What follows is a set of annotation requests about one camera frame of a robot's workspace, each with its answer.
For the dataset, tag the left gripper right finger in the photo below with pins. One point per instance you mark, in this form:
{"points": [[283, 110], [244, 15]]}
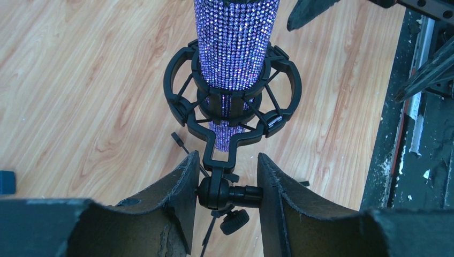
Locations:
{"points": [[295, 221]]}

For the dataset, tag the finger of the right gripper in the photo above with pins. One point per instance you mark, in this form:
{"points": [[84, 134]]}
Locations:
{"points": [[431, 72], [305, 11]]}

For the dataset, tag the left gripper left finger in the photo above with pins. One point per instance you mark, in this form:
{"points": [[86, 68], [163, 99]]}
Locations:
{"points": [[157, 221]]}

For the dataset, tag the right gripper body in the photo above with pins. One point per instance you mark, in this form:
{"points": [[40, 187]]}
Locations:
{"points": [[439, 10]]}

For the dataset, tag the purple glitter microphone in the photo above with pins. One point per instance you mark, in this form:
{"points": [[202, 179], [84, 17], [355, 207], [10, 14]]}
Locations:
{"points": [[233, 38]]}

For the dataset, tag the black tripod shock-mount stand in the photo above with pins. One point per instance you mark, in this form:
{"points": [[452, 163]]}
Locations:
{"points": [[260, 111]]}

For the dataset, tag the blue toy brick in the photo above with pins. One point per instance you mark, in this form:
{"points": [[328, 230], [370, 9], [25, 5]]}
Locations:
{"points": [[8, 182]]}

